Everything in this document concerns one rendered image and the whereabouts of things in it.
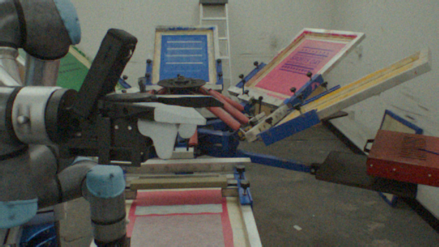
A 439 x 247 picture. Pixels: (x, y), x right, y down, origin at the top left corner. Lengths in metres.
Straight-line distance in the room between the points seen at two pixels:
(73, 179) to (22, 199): 0.35
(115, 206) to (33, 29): 0.44
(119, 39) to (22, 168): 0.23
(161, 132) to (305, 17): 5.54
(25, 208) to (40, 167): 0.06
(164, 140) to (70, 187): 0.53
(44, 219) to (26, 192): 0.80
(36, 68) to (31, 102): 0.63
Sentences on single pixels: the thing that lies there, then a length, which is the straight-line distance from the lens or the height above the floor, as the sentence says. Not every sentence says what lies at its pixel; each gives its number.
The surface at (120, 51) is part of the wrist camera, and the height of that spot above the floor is 1.74.
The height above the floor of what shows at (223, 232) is 0.96.
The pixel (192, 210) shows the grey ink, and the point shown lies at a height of 0.96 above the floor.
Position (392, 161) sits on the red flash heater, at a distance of 1.98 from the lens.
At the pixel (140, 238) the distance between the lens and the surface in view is 1.57.
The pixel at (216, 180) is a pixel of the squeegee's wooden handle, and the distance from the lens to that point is 1.74.
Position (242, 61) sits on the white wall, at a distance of 5.83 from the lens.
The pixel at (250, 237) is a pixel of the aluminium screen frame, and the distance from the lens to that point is 1.50.
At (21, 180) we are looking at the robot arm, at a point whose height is 1.57.
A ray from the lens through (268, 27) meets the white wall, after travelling 5.83.
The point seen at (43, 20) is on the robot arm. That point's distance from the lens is 1.03.
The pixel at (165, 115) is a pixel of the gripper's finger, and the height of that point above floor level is 1.68.
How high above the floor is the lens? 1.80
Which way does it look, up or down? 18 degrees down
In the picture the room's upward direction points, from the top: straight up
